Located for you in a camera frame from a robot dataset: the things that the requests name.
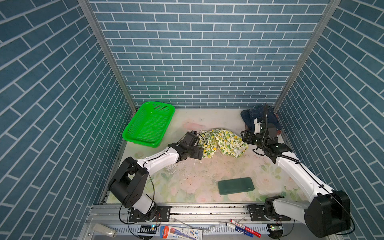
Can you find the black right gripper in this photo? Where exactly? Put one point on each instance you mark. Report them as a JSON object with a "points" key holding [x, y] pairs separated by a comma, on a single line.
{"points": [[248, 134]]}

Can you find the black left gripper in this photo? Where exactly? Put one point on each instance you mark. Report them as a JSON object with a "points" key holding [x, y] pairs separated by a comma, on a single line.
{"points": [[196, 152]]}

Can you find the yellow floral skirt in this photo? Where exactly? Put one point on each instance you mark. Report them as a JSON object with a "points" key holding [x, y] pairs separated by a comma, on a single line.
{"points": [[223, 141]]}

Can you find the dark navy skirt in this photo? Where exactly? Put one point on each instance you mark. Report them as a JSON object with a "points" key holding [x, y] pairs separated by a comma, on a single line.
{"points": [[249, 116]]}

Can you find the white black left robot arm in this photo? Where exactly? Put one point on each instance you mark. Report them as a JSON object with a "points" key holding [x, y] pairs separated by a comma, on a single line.
{"points": [[129, 181]]}

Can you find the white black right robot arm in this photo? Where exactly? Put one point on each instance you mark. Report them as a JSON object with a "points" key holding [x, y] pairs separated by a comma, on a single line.
{"points": [[327, 211]]}

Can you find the green plastic basket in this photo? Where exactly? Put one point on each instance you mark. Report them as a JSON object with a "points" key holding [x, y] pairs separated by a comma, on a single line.
{"points": [[149, 124]]}

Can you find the dark green folded cloth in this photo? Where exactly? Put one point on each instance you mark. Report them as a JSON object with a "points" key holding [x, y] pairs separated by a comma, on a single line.
{"points": [[234, 186]]}

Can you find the blue red packaged tool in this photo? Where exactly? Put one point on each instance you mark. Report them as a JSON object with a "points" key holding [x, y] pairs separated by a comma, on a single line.
{"points": [[177, 233]]}

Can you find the blue marker pen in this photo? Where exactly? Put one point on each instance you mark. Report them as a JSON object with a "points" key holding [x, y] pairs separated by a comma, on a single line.
{"points": [[239, 230]]}

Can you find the red marker pen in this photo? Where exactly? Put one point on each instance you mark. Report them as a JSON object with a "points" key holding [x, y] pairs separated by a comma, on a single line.
{"points": [[246, 228]]}

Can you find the white small device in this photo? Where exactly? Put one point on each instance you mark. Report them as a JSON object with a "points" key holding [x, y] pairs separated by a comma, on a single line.
{"points": [[104, 230]]}

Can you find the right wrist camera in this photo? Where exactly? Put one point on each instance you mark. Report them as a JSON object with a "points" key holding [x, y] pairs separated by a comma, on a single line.
{"points": [[259, 126]]}

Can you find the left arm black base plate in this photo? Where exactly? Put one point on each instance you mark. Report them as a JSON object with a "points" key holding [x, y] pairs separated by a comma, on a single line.
{"points": [[156, 214]]}

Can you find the aluminium front rail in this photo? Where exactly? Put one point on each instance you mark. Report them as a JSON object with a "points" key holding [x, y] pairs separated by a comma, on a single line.
{"points": [[211, 218]]}

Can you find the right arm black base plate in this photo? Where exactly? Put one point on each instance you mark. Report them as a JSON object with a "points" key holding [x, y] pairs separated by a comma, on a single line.
{"points": [[257, 214]]}

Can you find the aluminium corner frame post right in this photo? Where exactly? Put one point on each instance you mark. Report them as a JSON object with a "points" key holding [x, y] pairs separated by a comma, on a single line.
{"points": [[318, 30]]}

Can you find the aluminium corner frame post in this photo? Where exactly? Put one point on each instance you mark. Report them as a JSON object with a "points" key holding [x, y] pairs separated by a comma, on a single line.
{"points": [[95, 26], [318, 30]]}

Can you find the aluminium corner frame post left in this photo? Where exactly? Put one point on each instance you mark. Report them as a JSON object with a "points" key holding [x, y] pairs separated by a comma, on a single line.
{"points": [[95, 26]]}

